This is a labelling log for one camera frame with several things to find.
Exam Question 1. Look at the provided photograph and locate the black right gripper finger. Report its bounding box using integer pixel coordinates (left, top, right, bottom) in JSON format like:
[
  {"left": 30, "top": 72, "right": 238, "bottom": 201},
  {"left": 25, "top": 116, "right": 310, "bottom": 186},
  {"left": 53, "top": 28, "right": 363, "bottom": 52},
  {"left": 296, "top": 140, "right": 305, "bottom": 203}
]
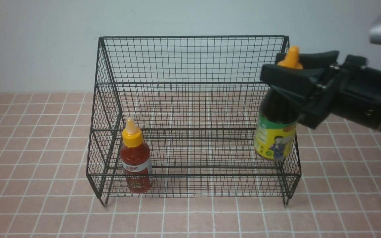
[
  {"left": 275, "top": 50, "right": 340, "bottom": 70},
  {"left": 261, "top": 64, "right": 326, "bottom": 107}
]

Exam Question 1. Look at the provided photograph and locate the red chili sauce bottle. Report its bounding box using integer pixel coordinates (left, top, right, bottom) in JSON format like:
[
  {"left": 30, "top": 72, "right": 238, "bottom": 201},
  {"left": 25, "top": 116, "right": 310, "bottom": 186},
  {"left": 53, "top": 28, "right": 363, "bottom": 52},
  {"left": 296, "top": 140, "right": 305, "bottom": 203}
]
[{"left": 120, "top": 117, "right": 153, "bottom": 193}]

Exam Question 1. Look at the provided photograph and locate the dark soy sauce bottle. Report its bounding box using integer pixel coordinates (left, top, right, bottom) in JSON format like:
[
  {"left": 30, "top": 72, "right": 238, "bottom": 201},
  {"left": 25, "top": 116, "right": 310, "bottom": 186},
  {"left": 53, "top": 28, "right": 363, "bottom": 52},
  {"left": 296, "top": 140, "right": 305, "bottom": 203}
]
[{"left": 254, "top": 45, "right": 304, "bottom": 162}]

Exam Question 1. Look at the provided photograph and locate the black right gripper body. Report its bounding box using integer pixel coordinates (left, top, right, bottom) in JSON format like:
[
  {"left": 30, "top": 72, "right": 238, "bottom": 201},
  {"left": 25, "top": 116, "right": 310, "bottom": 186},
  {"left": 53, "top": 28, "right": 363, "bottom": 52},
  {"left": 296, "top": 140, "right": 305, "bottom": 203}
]
[{"left": 298, "top": 55, "right": 381, "bottom": 130}]

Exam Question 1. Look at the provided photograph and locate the black wire mesh shelf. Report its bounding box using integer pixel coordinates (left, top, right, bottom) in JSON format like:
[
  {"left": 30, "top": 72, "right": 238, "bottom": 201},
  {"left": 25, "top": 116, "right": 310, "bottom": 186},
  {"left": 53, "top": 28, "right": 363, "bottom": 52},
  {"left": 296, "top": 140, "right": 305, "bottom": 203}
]
[{"left": 86, "top": 35, "right": 301, "bottom": 206}]

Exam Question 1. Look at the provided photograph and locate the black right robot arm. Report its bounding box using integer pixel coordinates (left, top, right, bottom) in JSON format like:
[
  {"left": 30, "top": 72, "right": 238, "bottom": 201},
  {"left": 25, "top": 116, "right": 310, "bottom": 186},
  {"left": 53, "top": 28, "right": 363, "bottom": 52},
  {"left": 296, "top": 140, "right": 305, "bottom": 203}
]
[{"left": 261, "top": 47, "right": 381, "bottom": 132}]

